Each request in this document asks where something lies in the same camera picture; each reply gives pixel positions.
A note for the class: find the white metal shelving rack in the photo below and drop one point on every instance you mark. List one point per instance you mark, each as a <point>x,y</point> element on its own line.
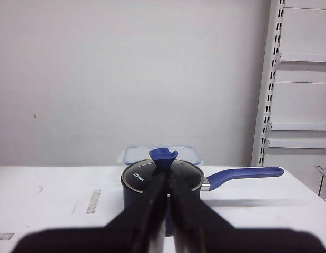
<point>290,129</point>

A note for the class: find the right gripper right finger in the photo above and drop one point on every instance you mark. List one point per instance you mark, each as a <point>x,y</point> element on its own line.
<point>194,239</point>

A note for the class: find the clear plastic container blue rim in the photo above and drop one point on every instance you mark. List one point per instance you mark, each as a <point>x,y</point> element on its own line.
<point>136,153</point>

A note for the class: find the dark blue saucepan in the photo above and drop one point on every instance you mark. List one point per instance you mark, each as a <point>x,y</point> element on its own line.
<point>186,208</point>

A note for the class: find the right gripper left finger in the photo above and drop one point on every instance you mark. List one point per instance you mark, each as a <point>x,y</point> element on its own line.
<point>139,228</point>

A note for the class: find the glass pot lid blue knob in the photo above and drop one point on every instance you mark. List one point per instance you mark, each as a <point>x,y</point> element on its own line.
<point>138,175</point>

